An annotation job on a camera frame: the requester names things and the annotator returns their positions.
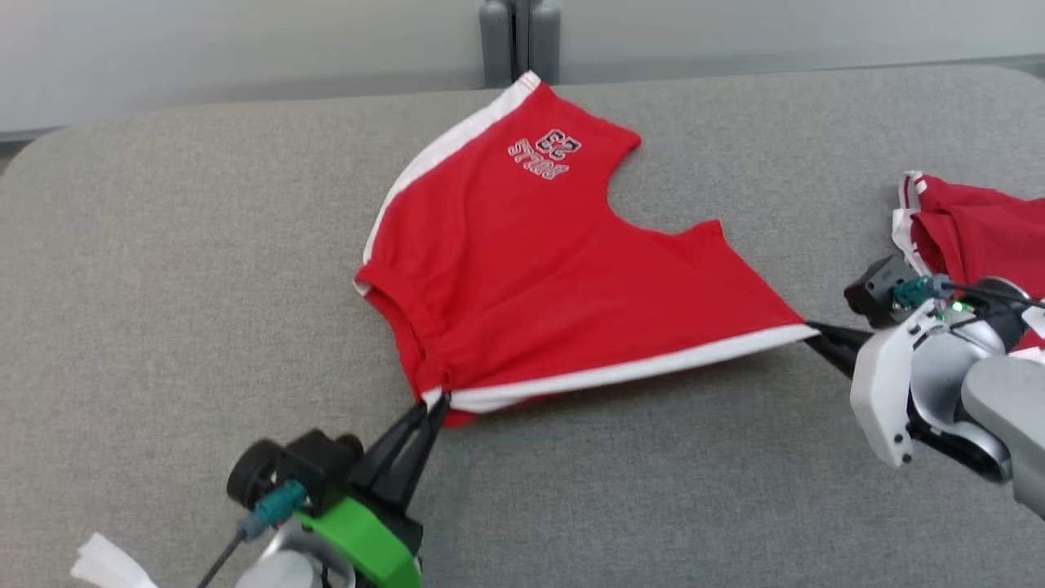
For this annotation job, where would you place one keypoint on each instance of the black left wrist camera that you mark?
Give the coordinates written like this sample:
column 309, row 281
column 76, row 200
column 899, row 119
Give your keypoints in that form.
column 314, row 465

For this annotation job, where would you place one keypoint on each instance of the grey fabric sofa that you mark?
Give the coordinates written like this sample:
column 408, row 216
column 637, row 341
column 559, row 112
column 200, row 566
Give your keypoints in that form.
column 204, row 327

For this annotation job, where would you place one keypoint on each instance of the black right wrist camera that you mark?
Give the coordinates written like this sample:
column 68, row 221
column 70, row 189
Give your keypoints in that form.
column 878, row 286

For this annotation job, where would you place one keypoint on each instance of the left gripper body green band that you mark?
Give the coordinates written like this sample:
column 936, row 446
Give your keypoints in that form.
column 367, row 543

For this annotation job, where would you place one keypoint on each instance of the red Bulls 23 jersey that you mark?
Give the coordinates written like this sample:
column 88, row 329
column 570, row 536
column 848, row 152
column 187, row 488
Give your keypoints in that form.
column 988, row 229

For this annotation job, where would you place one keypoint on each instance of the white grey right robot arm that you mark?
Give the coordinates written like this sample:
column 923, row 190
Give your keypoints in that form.
column 980, row 392

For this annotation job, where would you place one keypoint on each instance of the red Bulls 23 shorts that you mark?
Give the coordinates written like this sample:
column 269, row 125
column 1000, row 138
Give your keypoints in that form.
column 531, row 269

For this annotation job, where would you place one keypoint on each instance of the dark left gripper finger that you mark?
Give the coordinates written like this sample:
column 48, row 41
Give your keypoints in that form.
column 416, row 465
column 388, row 453

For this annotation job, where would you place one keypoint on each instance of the grey partition post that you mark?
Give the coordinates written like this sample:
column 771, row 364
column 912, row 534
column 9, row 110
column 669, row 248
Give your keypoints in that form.
column 520, row 41

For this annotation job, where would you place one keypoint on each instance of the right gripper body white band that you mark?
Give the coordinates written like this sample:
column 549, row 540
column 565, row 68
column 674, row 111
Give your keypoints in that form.
column 882, row 392

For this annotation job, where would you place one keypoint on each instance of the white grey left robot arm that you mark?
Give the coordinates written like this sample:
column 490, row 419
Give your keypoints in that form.
column 286, row 567

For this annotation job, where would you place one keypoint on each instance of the white plastic bag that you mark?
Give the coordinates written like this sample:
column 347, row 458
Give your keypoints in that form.
column 110, row 563

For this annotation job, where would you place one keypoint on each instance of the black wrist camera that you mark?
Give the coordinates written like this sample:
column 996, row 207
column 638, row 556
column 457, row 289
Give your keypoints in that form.
column 314, row 465
column 878, row 286

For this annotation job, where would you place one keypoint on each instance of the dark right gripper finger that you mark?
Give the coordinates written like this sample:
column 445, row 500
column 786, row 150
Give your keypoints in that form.
column 845, row 336
column 833, row 355

